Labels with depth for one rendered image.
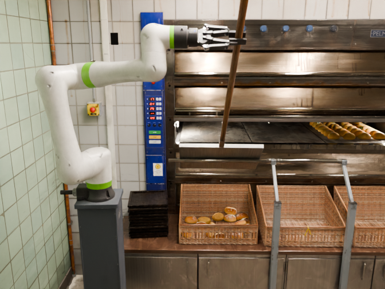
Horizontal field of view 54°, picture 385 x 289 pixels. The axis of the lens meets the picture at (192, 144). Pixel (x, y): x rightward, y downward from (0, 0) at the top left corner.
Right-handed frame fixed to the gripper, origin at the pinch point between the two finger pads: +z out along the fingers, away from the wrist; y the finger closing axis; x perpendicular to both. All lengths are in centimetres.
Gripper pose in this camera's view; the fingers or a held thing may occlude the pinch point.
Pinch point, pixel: (237, 38)
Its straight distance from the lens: 162.7
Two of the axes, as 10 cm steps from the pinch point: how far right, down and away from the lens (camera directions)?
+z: 10.0, 0.1, 0.0
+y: -0.1, 9.0, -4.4
